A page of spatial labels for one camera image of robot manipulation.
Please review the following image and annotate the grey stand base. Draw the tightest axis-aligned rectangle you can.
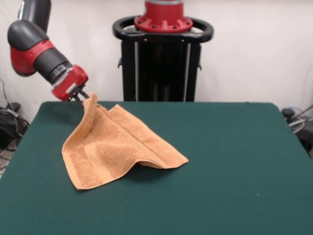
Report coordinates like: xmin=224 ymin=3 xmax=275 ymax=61
xmin=288 ymin=117 xmax=313 ymax=157

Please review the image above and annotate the tan terry towel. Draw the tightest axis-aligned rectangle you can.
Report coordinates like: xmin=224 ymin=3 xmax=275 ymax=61
xmin=61 ymin=92 xmax=189 ymax=191

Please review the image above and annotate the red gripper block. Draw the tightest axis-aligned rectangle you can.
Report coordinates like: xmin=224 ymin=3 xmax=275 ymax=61
xmin=50 ymin=64 xmax=90 ymax=105

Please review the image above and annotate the black cable tangle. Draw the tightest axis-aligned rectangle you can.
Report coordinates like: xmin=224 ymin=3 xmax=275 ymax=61
xmin=0 ymin=78 xmax=30 ymax=172

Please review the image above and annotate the dark green table cloth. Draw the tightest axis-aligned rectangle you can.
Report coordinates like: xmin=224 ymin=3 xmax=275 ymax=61
xmin=0 ymin=101 xmax=313 ymax=235

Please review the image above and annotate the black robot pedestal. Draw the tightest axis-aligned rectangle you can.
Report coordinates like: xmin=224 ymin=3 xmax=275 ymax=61
xmin=112 ymin=15 xmax=215 ymax=102

